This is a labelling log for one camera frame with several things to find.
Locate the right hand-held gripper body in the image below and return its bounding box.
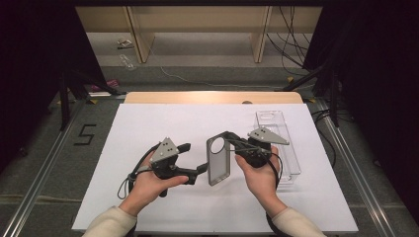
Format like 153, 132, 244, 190
242, 127, 291, 168

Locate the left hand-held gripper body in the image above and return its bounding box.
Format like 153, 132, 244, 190
149, 136, 192, 182

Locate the grey translucent phone case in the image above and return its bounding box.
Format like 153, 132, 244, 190
206, 133, 231, 188

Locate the clear plastic tray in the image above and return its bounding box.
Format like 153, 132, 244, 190
253, 110, 302, 192

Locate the person's right hand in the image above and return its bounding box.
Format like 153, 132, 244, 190
234, 145, 289, 218

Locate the person's left hand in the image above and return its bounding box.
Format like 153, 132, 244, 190
118, 151, 190, 217

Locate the white board sheet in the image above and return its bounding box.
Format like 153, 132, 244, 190
71, 103, 360, 234

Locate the pink floor item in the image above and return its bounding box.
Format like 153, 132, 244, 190
91, 78, 121, 93

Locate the black metal stand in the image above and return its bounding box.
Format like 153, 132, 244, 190
283, 62, 341, 127
58, 68, 127, 131

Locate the clear plastic floor item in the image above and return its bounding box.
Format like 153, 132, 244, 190
119, 53, 136, 71

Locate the small grey floor item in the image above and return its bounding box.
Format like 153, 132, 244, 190
117, 38, 135, 50

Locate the light wooden shelf unit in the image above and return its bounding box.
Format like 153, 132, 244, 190
74, 5, 323, 64

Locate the dark curtain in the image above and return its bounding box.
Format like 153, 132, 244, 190
302, 0, 419, 225
0, 0, 107, 172

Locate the left hand-held gripper cable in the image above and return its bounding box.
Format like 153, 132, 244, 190
117, 142, 162, 200

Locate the metal floor rail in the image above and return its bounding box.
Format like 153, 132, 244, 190
0, 98, 87, 237
315, 98, 396, 237

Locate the bundle of black cables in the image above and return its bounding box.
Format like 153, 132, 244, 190
266, 5, 317, 77

